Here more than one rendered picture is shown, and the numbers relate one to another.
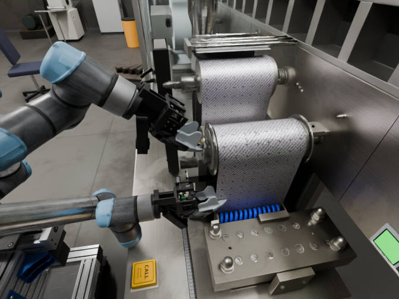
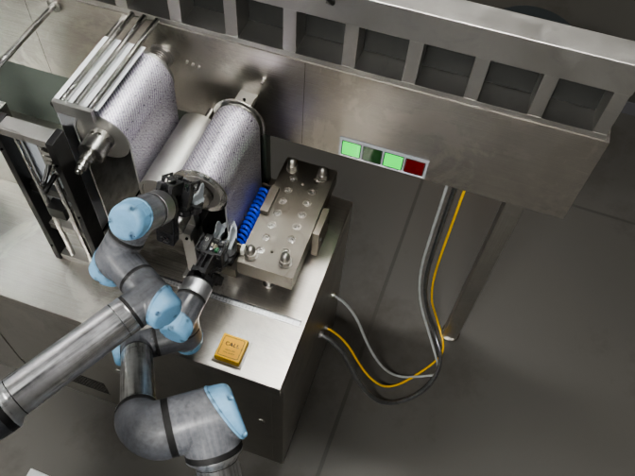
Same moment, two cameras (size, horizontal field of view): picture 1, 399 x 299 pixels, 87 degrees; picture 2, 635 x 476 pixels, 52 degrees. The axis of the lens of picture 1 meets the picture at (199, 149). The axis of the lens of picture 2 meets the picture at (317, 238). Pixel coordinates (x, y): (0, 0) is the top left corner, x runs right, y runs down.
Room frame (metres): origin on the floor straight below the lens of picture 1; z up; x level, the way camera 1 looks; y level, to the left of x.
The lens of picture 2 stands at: (-0.23, 0.74, 2.53)
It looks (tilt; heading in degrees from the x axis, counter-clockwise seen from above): 56 degrees down; 294
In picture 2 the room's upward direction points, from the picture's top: 5 degrees clockwise
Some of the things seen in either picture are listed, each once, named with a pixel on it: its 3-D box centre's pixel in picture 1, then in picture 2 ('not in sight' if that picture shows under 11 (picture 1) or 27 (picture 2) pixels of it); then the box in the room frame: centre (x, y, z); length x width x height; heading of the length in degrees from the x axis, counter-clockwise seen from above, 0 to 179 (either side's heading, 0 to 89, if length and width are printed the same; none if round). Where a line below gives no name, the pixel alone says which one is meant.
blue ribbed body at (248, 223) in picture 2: (250, 213); (252, 215); (0.39, -0.17, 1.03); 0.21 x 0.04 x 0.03; 100
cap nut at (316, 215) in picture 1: (319, 212); (292, 163); (0.37, -0.37, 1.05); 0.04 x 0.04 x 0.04
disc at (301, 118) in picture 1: (295, 139); (239, 120); (0.49, -0.28, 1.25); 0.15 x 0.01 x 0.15; 10
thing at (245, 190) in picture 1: (253, 191); (244, 194); (0.41, -0.16, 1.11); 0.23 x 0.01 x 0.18; 100
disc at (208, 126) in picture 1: (209, 149); (199, 191); (0.45, -0.03, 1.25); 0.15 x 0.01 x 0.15; 10
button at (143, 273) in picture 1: (144, 273); (231, 349); (0.25, 0.17, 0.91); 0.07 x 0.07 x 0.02; 10
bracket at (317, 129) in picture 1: (314, 128); (245, 100); (0.50, -0.33, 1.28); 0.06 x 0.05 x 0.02; 100
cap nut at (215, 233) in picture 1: (215, 229); (250, 251); (0.32, -0.05, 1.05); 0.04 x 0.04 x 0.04
